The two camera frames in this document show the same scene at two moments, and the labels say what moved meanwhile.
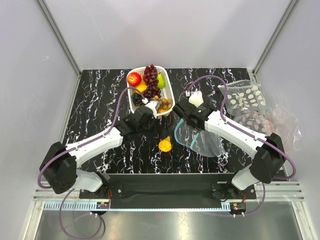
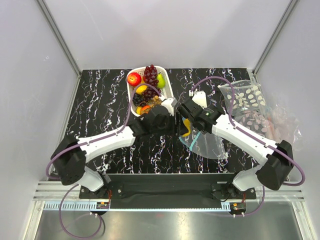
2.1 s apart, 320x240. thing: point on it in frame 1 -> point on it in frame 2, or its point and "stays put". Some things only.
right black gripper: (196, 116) stays put
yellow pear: (165, 145) -> (187, 124)
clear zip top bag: (202, 142) stays put
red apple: (134, 79) stays put
